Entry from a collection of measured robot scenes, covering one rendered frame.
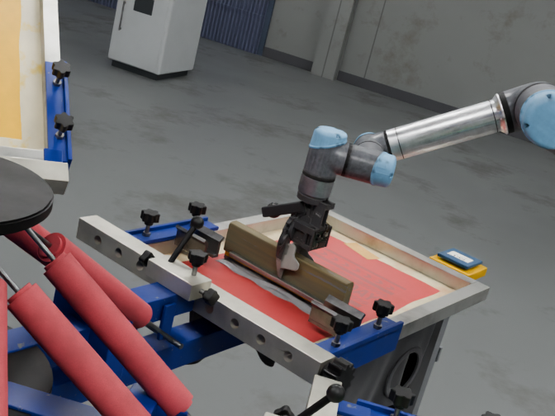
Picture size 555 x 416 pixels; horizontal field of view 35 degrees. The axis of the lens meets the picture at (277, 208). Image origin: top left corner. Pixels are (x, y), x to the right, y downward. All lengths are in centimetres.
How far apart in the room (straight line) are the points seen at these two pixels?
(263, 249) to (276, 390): 158
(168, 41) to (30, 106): 621
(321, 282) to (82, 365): 87
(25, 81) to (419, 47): 850
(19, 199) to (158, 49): 706
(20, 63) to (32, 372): 97
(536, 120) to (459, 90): 846
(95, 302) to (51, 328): 13
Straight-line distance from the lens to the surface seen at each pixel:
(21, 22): 233
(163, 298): 170
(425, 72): 1043
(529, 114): 190
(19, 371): 146
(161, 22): 827
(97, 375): 123
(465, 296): 226
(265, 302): 199
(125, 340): 134
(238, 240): 211
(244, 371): 365
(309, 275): 200
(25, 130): 209
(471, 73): 1031
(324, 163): 192
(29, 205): 126
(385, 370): 223
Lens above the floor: 178
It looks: 18 degrees down
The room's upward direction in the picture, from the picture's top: 14 degrees clockwise
